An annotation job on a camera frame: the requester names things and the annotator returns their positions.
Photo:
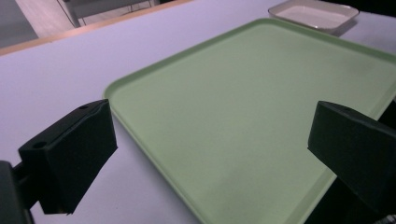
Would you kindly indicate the white rectangular dish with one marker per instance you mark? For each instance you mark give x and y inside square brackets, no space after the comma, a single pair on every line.
[313,15]

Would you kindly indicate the light green plastic tray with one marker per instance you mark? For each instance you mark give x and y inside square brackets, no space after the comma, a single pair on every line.
[236,118]

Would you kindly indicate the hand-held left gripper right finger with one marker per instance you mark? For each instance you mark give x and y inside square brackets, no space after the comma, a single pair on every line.
[355,149]

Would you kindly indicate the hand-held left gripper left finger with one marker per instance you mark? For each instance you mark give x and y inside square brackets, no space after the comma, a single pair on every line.
[71,155]

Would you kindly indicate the white metal furniture frame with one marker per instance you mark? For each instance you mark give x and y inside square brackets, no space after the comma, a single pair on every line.
[93,11]

